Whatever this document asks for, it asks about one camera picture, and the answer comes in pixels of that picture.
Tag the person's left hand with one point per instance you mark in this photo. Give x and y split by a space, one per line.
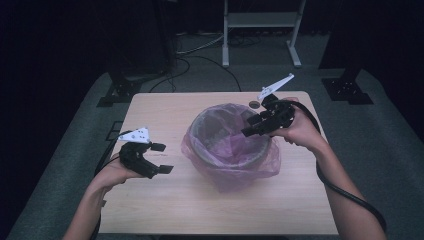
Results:
113 175

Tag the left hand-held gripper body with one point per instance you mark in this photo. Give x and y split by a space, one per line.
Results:
135 158

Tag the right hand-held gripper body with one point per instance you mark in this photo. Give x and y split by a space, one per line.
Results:
278 115

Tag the person's right hand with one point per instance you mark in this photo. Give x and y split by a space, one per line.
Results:
305 131

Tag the pink plastic bag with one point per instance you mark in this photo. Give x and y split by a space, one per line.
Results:
233 180

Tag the black stand with flat base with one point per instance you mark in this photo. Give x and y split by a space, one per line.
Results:
346 89
121 91

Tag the green plastic bin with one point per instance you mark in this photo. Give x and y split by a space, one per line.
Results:
200 151

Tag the white metal stand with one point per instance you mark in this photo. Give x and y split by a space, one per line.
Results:
260 19

